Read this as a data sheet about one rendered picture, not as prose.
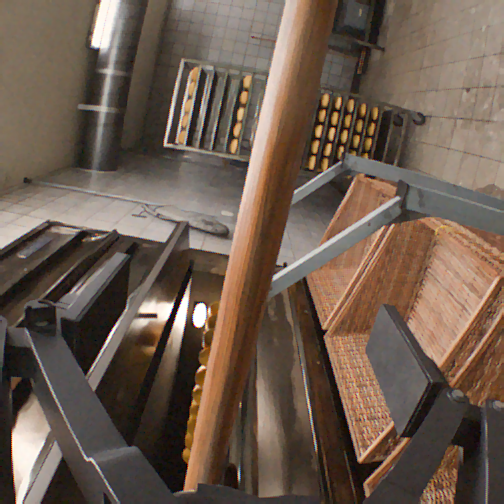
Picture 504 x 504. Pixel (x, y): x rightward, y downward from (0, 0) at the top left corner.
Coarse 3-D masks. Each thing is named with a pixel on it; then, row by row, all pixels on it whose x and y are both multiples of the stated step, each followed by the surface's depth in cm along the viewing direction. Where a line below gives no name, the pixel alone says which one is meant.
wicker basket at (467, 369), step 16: (496, 320) 60; (496, 336) 61; (480, 352) 62; (496, 352) 62; (464, 368) 63; (480, 368) 63; (496, 368) 64; (464, 384) 65; (480, 384) 65; (496, 384) 64; (480, 400) 66; (400, 448) 68; (448, 448) 69; (384, 464) 70; (448, 464) 71; (368, 480) 71; (432, 480) 69; (448, 480) 68; (432, 496) 65; (448, 496) 65
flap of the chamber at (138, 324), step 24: (168, 264) 135; (144, 288) 110; (168, 288) 136; (144, 312) 104; (168, 312) 136; (120, 336) 85; (144, 336) 104; (120, 360) 83; (144, 360) 103; (96, 384) 69; (120, 384) 82; (120, 408) 81; (120, 432) 80; (48, 456) 50; (48, 480) 46; (72, 480) 53
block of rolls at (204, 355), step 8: (216, 304) 178; (216, 312) 174; (208, 320) 165; (216, 320) 164; (208, 328) 163; (208, 336) 151; (208, 344) 150; (200, 352) 143; (208, 352) 141; (200, 360) 140; (208, 360) 139; (200, 368) 162; (200, 376) 143; (200, 384) 142; (200, 392) 145; (200, 400) 144; (192, 408) 149; (192, 416) 147; (192, 424) 151; (192, 432) 149; (192, 440) 154; (184, 456) 157
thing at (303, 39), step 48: (288, 0) 21; (336, 0) 21; (288, 48) 21; (288, 96) 22; (288, 144) 23; (288, 192) 24; (240, 240) 25; (240, 288) 26; (240, 336) 27; (240, 384) 28; (192, 480) 32
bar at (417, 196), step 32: (352, 160) 108; (416, 192) 62; (448, 192) 110; (480, 192) 112; (384, 224) 65; (480, 224) 64; (320, 256) 67; (256, 352) 51; (256, 384) 45; (256, 416) 40; (256, 448) 35; (224, 480) 32; (256, 480) 31
